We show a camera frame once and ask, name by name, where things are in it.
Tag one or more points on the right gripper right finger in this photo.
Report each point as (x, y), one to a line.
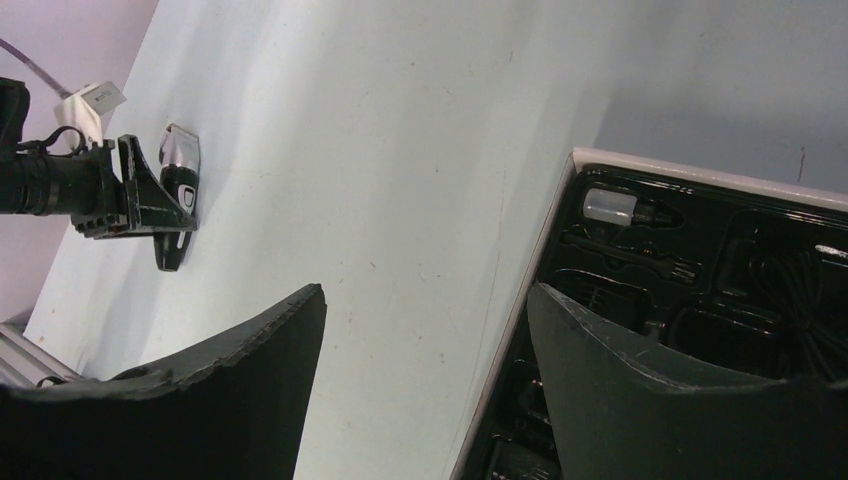
(623, 406)

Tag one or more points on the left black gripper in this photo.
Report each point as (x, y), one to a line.
(85, 188)

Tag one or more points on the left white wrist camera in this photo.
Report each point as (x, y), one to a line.
(85, 109)

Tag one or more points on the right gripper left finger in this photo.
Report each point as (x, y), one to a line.
(232, 406)

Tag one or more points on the white box with black tray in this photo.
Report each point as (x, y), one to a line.
(673, 323)

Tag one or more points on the small black cleaning brush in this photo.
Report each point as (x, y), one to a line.
(667, 267)

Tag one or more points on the black silver hair clipper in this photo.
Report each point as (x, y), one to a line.
(180, 158)

